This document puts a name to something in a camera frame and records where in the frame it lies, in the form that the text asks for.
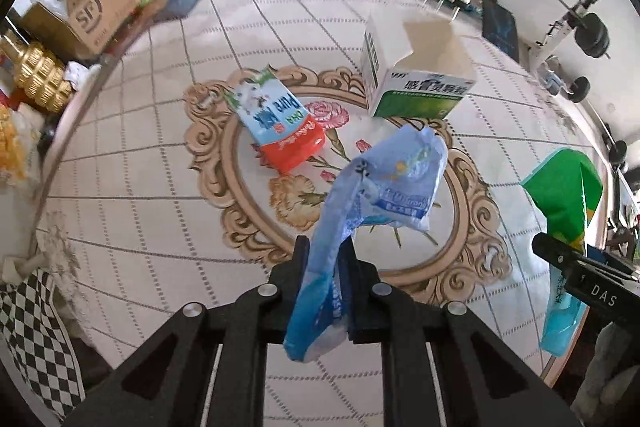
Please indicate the blue red milk carton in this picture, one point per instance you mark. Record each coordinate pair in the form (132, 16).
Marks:
(277, 122)

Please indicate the patterned tablecloth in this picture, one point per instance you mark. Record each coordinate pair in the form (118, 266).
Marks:
(150, 187)

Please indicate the black white checkered cloth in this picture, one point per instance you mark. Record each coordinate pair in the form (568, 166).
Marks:
(35, 322)

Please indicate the green white medicine box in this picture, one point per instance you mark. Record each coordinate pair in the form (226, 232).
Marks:
(415, 82)

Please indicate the gold textured bottle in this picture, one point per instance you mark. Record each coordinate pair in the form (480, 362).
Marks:
(35, 72)

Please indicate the green blue plastic bag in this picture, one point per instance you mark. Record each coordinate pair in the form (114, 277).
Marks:
(565, 207)

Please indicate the yellow plastic bag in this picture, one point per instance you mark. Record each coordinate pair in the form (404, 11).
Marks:
(10, 142)

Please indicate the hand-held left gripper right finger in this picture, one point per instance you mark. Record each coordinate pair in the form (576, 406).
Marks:
(372, 307)

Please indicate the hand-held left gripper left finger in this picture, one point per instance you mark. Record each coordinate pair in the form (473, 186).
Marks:
(260, 317)

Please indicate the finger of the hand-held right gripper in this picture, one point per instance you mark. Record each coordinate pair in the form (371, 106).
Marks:
(555, 249)

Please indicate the white barbell rack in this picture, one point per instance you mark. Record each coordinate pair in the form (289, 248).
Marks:
(570, 19)

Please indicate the light blue plastic bag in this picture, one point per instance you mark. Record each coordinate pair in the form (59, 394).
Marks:
(380, 197)

